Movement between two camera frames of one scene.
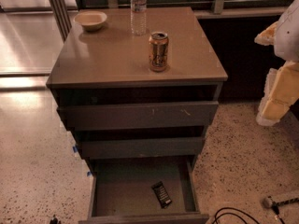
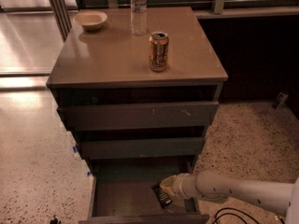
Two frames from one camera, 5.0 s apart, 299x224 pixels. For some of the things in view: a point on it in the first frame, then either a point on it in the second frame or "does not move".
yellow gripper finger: (267, 36) to (168, 182)
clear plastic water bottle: (138, 10) does not move
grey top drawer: (139, 116) does not move
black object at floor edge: (54, 220) does not move
